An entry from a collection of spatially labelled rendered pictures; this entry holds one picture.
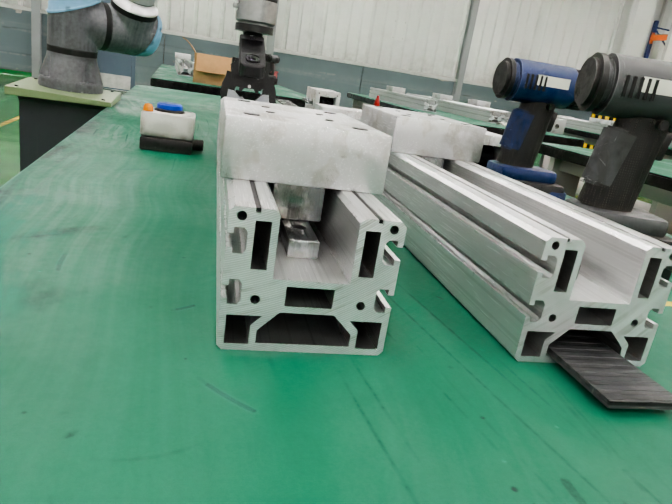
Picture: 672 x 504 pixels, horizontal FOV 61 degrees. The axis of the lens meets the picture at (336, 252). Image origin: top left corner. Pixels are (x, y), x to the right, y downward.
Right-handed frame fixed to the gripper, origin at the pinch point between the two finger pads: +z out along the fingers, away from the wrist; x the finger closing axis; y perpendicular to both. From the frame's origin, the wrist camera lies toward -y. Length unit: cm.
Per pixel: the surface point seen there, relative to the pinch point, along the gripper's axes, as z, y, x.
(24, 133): 11, 38, 50
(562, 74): -19, -36, -41
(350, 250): -4, -82, -2
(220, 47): -26, 1092, -1
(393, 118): -10, -50, -13
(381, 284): -3, -83, -4
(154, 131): -1.0, -19.4, 14.9
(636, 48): -106, 607, -544
